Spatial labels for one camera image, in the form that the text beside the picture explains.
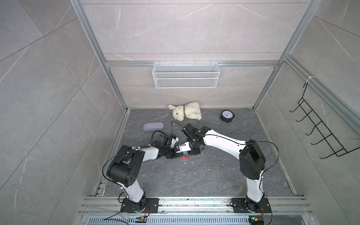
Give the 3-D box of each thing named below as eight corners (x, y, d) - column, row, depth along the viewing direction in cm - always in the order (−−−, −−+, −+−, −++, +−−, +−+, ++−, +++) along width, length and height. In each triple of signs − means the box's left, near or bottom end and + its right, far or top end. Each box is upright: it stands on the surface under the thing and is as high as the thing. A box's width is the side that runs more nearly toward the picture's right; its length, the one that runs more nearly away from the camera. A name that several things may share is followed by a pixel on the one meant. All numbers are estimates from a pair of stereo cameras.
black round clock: (218, 118, 115) (218, 115, 113) (224, 110, 121) (225, 108, 119) (229, 124, 111) (229, 121, 109) (235, 116, 117) (236, 114, 114)
